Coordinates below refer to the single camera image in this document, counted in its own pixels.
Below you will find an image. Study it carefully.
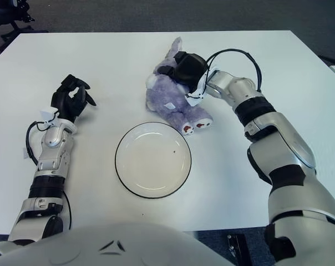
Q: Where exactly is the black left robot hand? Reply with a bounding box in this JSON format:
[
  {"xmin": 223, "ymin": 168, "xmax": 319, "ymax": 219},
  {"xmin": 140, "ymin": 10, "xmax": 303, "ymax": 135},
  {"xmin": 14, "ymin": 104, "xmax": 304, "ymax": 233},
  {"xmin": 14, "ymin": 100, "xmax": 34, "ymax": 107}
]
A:
[{"xmin": 50, "ymin": 74, "xmax": 97, "ymax": 124}]

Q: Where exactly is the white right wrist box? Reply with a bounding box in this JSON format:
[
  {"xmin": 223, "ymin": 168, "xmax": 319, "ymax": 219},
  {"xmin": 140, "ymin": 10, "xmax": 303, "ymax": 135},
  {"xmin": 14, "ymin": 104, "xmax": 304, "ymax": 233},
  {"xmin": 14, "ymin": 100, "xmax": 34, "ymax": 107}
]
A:
[{"xmin": 185, "ymin": 84, "xmax": 206, "ymax": 106}]

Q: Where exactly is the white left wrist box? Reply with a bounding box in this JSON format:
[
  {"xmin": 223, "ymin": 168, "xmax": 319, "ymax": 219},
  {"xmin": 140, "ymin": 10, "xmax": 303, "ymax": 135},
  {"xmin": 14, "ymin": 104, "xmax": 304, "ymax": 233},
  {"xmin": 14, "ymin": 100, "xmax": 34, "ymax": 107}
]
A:
[{"xmin": 39, "ymin": 108, "xmax": 59, "ymax": 124}]

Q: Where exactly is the thin black elbow cable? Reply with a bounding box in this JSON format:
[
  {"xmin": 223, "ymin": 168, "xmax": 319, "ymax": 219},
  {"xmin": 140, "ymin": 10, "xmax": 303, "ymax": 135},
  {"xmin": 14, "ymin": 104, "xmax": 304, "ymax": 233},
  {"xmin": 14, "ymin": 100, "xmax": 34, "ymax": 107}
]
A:
[{"xmin": 62, "ymin": 191, "xmax": 73, "ymax": 231}]

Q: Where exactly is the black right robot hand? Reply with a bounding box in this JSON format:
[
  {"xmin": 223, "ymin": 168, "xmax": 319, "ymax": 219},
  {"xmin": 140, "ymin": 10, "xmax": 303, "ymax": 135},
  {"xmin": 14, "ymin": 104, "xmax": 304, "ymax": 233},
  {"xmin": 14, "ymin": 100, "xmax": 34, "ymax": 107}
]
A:
[{"xmin": 158, "ymin": 50, "xmax": 209, "ymax": 94}]

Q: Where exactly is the grey robot torso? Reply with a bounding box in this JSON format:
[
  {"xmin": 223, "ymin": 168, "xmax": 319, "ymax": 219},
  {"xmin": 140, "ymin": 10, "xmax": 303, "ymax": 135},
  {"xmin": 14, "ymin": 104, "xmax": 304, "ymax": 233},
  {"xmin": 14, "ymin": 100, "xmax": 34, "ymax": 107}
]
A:
[{"xmin": 0, "ymin": 220, "xmax": 235, "ymax": 266}]

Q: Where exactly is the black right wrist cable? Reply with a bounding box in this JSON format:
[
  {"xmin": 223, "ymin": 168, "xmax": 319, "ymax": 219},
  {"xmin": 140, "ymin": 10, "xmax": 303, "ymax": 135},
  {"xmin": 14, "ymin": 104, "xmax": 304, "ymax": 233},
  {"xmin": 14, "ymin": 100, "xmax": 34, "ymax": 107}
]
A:
[{"xmin": 206, "ymin": 49, "xmax": 263, "ymax": 92}]

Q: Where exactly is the purple plush bunny doll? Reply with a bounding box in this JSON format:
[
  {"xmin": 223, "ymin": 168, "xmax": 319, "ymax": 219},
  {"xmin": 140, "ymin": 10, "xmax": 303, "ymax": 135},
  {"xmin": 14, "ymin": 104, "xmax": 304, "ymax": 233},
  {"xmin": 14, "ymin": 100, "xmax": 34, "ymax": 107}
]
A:
[{"xmin": 145, "ymin": 37, "xmax": 214, "ymax": 136}]

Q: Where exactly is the black office chair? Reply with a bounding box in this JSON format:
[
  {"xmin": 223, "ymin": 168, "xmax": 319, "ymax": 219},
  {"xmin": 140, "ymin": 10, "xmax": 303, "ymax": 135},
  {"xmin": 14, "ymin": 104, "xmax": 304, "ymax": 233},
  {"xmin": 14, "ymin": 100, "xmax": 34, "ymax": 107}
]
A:
[{"xmin": 0, "ymin": 0, "xmax": 49, "ymax": 42}]

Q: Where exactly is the black bracket under table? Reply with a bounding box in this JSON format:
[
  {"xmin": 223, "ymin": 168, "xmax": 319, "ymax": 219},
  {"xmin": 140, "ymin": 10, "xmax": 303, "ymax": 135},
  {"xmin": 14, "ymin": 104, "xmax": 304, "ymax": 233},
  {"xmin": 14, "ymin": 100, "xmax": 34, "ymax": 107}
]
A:
[{"xmin": 227, "ymin": 234, "xmax": 250, "ymax": 266}]

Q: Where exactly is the white plate with black rim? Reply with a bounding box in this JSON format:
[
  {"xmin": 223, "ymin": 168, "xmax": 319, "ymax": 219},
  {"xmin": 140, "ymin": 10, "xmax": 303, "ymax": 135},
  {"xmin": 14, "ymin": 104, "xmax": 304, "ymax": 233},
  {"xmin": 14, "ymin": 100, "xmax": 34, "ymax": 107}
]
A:
[{"xmin": 114, "ymin": 121, "xmax": 192, "ymax": 200}]

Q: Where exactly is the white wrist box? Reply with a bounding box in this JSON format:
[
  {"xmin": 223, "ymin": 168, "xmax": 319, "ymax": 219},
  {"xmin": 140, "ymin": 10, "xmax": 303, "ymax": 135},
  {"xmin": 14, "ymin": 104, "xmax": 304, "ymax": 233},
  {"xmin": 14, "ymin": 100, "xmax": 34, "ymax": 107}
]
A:
[
  {"xmin": 39, "ymin": 108, "xmax": 59, "ymax": 124},
  {"xmin": 185, "ymin": 84, "xmax": 206, "ymax": 106}
]

